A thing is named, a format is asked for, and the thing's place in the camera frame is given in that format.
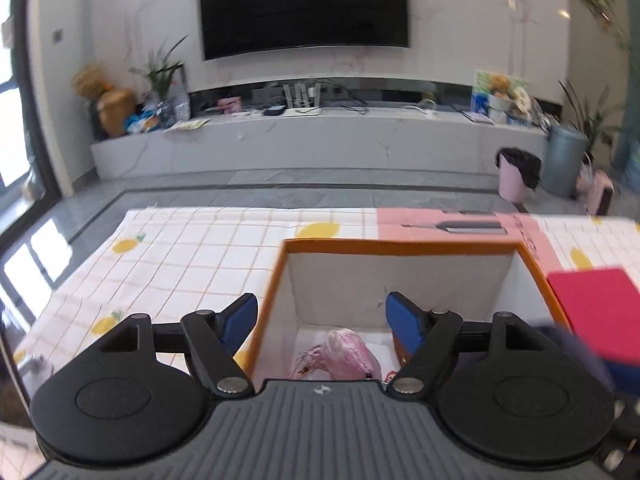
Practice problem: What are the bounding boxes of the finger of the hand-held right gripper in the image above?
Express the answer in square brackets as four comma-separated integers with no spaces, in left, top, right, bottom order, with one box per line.
[602,359,640,467]

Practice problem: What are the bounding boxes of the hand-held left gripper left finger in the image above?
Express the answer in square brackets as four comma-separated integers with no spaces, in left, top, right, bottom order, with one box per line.
[92,292,258,400]

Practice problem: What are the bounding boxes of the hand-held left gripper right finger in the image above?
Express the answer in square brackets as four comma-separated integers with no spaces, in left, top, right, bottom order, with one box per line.
[384,291,548,402]

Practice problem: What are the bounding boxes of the orange-edged cardboard box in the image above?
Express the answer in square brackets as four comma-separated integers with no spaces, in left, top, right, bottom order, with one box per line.
[247,237,573,386]

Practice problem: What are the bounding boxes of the pink plush toy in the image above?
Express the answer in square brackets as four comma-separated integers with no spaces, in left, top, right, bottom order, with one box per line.
[290,328,383,381]

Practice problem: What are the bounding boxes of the red cardboard box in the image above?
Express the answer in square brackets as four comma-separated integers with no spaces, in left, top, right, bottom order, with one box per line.
[546,267,640,363]

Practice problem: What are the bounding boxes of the checkered lemon print bedsheet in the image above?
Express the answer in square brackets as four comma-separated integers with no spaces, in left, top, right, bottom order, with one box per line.
[10,206,640,376]

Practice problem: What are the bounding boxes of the pink printed cardboard sheet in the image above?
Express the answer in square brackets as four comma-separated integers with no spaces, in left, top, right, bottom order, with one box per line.
[376,207,563,281]

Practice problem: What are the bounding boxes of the pink space heater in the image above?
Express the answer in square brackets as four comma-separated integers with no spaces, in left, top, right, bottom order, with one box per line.
[586,170,617,217]

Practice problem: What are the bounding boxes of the pink trash bin black liner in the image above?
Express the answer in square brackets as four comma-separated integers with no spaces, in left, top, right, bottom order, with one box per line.
[497,147,542,202]

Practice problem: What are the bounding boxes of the grey marble tv counter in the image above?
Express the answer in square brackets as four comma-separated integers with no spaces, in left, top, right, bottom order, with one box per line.
[90,80,551,181]

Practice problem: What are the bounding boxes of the yellow paper booklet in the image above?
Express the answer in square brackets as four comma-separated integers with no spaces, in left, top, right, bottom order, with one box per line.
[165,118,212,132]

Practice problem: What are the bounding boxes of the grey metal bin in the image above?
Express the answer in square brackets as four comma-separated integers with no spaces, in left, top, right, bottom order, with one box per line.
[542,125,591,199]

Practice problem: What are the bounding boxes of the pile of snack packets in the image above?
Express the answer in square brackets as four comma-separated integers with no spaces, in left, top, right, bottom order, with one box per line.
[125,102,175,134]

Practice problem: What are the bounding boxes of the white router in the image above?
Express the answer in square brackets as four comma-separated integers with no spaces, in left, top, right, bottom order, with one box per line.
[282,81,322,112]

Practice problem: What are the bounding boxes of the brown vase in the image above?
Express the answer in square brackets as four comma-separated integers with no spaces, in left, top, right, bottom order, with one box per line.
[72,62,137,139]

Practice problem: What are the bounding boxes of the framed flower picture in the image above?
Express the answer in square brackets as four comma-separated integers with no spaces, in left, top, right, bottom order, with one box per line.
[471,69,532,125]

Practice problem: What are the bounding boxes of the potted green plant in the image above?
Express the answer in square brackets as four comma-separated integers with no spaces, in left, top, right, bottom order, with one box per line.
[557,79,627,162]

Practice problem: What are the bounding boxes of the potted long-leaf plant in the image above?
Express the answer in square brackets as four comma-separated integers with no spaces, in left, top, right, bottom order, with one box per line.
[129,35,192,113]

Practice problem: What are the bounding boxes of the hanging vine plant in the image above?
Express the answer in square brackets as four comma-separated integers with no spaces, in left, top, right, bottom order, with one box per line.
[575,0,633,53]

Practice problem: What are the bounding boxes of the black glass door frame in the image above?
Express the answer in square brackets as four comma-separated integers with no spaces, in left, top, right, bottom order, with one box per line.
[0,0,68,266]

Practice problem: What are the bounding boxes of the black wall television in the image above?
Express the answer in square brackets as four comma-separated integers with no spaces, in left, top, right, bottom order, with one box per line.
[197,0,412,62]

